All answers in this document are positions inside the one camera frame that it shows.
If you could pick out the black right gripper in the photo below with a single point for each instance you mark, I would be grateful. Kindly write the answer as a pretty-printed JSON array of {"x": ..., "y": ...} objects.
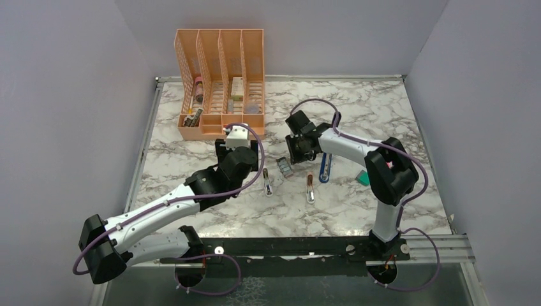
[{"x": 295, "y": 157}]

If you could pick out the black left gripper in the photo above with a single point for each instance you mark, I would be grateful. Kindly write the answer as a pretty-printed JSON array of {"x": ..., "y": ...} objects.
[{"x": 221, "y": 150}]

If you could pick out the blue stapler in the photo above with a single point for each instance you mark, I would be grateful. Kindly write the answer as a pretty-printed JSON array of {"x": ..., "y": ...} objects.
[{"x": 325, "y": 167}]

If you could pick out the small white stapler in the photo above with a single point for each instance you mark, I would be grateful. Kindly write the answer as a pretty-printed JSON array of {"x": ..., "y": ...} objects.
[{"x": 267, "y": 186}]

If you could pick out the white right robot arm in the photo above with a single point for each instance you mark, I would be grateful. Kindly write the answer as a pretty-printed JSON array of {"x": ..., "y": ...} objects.
[{"x": 391, "y": 172}]

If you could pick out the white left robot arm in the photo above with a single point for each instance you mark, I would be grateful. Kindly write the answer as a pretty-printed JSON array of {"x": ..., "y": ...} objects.
[{"x": 109, "y": 246}]

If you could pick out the clear tape roll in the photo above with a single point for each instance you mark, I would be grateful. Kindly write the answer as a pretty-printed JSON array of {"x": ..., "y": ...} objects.
[{"x": 252, "y": 108}]

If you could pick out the black label card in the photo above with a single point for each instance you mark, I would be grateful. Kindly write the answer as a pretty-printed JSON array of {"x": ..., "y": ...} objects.
[{"x": 192, "y": 120}]

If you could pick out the green eraser block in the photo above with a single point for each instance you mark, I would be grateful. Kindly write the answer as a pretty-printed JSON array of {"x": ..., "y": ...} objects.
[{"x": 363, "y": 178}]

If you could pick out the green white small box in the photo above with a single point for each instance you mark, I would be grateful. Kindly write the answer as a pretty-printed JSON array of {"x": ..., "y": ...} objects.
[{"x": 237, "y": 89}]

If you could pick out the pink glue stick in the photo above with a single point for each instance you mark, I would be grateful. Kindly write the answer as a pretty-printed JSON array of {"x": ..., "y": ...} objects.
[{"x": 199, "y": 90}]

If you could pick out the orange plastic desk organizer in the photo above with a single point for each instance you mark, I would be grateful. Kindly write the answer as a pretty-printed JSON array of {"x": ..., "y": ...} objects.
[{"x": 218, "y": 55}]

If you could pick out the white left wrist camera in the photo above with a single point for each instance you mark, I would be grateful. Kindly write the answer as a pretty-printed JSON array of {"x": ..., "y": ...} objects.
[{"x": 236, "y": 137}]

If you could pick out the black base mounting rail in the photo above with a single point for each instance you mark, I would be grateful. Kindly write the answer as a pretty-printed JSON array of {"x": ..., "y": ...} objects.
[{"x": 287, "y": 257}]

